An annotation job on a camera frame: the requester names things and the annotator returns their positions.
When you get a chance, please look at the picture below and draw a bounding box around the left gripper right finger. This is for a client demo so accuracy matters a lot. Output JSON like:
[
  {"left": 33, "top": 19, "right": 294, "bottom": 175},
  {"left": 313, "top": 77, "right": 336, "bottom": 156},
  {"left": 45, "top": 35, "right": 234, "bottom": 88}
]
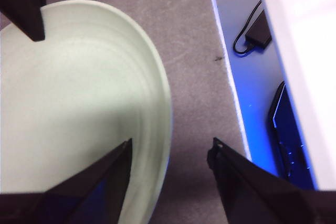
[{"left": 206, "top": 137, "right": 336, "bottom": 224}]

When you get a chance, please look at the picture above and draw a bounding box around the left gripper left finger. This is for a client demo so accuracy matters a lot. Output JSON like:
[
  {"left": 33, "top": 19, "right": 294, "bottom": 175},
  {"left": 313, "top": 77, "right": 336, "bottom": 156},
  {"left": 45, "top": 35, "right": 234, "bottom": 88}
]
[{"left": 0, "top": 138, "right": 133, "bottom": 224}]

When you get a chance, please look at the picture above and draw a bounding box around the pale green plate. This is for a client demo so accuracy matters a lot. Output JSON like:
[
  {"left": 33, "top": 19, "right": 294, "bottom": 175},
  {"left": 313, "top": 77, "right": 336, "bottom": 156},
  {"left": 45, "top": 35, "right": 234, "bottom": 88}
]
[{"left": 0, "top": 0, "right": 174, "bottom": 224}]

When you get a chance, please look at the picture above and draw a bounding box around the black laptop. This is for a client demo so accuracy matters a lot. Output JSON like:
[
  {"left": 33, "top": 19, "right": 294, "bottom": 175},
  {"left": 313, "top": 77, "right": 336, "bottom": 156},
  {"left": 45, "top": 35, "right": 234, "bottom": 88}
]
[{"left": 267, "top": 81, "right": 316, "bottom": 190}]

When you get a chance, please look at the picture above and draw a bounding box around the black adapter box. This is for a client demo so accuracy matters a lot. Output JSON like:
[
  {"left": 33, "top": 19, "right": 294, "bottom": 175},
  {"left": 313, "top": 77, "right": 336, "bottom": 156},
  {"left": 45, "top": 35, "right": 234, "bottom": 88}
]
[{"left": 245, "top": 8, "right": 273, "bottom": 50}]

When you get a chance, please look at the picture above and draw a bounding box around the black adapter cable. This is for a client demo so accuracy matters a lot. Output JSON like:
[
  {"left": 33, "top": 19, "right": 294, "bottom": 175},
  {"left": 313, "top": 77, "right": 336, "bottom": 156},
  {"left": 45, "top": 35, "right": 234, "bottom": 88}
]
[{"left": 233, "top": 0, "right": 263, "bottom": 55}]

